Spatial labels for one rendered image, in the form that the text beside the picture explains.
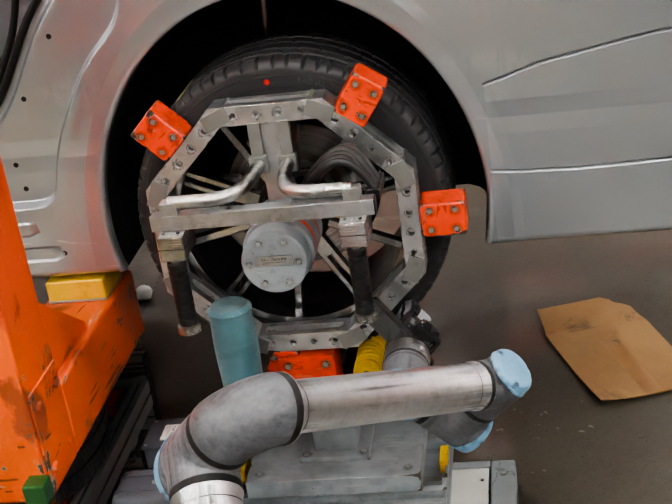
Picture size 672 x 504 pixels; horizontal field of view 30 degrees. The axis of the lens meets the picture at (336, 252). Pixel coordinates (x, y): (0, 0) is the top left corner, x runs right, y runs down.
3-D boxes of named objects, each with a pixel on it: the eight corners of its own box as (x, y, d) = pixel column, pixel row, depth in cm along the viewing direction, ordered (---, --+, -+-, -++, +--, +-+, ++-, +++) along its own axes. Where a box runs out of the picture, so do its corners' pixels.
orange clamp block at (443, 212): (424, 222, 255) (468, 219, 253) (421, 238, 247) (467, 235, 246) (420, 190, 252) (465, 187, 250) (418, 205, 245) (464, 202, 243)
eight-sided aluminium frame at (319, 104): (436, 328, 263) (407, 79, 241) (435, 343, 257) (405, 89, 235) (186, 345, 272) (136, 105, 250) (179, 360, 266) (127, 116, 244)
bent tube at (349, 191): (370, 163, 243) (363, 111, 239) (360, 201, 226) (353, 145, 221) (281, 171, 246) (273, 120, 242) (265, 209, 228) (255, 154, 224)
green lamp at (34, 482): (55, 492, 218) (50, 473, 216) (48, 506, 214) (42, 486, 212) (33, 493, 218) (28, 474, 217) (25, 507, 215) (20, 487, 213)
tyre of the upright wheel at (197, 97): (347, 357, 298) (517, 144, 271) (335, 409, 276) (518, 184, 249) (110, 203, 288) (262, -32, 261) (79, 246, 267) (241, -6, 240)
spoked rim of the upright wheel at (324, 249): (338, 316, 293) (466, 152, 273) (326, 365, 272) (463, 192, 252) (155, 197, 286) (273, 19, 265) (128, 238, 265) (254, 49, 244)
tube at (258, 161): (270, 172, 246) (262, 121, 242) (253, 210, 229) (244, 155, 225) (184, 179, 249) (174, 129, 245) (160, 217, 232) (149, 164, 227)
